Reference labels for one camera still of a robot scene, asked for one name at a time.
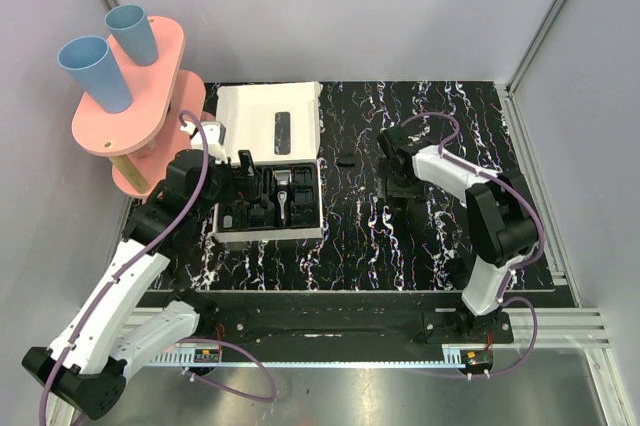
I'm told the black comb attachment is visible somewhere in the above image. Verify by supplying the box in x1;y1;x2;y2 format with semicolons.
248;209;267;228
447;258;470;289

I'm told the black silver hair clipper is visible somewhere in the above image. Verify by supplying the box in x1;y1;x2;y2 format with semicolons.
273;169;292;227

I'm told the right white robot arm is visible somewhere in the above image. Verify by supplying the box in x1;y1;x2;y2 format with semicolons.
377;126;543;343

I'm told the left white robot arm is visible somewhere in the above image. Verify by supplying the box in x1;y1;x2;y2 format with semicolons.
22;148;239;424

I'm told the white clipper kit box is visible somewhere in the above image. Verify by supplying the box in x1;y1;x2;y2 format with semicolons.
213;82;323;243

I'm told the pink tiered wooden shelf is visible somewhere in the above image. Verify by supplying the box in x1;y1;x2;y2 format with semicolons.
71;16;206;198

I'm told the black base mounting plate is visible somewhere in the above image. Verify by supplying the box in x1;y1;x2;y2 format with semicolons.
140;289;514;360

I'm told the far blue plastic cup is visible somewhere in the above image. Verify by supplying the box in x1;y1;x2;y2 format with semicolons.
104;4;159;66

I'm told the blue plastic cup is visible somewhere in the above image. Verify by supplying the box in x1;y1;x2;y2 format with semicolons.
58;36;133;114
104;4;159;66

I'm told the near blue plastic cup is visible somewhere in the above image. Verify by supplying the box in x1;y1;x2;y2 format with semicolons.
58;36;133;114

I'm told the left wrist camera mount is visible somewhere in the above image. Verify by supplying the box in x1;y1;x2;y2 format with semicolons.
180;121;228;164

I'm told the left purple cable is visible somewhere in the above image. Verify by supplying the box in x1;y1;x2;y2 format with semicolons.
38;109;211;426

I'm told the purple cable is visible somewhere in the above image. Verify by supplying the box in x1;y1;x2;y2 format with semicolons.
399;112;546;380
38;109;211;426

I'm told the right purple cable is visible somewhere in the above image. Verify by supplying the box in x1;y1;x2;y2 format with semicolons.
399;112;546;380

